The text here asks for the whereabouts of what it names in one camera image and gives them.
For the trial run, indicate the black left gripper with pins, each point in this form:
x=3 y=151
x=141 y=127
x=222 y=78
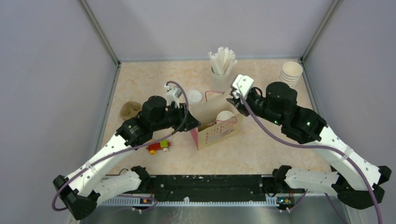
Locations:
x=186 y=121

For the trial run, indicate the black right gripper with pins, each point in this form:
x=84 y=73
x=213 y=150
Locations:
x=239 y=105

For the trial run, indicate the paper cakes gift bag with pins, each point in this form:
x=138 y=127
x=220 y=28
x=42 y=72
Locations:
x=210 y=132

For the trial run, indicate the white plastic cup lid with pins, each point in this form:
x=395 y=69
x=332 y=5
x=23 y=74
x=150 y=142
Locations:
x=224 y=116

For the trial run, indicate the brown pulp cup carrier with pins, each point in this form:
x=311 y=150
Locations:
x=130 y=109

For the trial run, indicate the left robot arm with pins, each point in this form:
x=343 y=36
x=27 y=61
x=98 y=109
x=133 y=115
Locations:
x=84 y=189

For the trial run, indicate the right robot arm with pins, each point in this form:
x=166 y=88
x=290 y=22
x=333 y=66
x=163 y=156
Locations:
x=353 y=180

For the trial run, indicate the stack of white lids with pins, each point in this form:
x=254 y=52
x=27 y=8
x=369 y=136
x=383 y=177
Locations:
x=194 y=97

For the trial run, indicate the red green toy car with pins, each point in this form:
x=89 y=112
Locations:
x=159 y=146

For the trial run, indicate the stack of paper cups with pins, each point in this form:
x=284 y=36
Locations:
x=290 y=73

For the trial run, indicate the white straw holder cup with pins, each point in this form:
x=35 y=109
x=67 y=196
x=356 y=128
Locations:
x=220 y=83

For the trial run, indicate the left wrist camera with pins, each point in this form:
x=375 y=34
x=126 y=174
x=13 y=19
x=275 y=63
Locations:
x=173 y=94

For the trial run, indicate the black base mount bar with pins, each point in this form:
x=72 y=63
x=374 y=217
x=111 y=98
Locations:
x=213 y=188

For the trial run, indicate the aluminium frame rail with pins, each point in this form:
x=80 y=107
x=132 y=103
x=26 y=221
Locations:
x=105 y=109

